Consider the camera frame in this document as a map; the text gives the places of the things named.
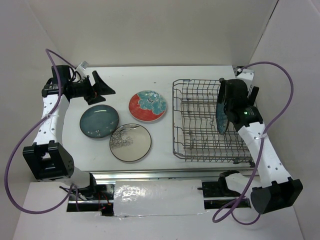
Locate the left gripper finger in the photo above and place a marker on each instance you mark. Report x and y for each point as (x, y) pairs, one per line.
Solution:
(96, 100)
(100, 88)

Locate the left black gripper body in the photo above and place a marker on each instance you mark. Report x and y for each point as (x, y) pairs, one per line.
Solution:
(84, 89)

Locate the dark teal plate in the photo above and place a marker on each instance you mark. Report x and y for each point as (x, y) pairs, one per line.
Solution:
(222, 121)

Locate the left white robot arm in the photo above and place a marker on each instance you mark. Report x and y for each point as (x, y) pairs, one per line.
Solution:
(47, 159)

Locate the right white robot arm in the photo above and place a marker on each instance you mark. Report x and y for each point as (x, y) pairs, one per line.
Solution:
(276, 188)

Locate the teal plate white flowers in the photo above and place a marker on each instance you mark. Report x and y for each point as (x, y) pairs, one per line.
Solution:
(99, 121)

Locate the red plate blue flower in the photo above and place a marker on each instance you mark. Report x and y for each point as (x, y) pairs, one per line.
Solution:
(147, 106)

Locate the cream plate tree pattern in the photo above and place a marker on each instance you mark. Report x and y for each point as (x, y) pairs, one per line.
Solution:
(130, 142)

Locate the grey wire dish rack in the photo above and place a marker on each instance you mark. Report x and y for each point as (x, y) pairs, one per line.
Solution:
(195, 133)

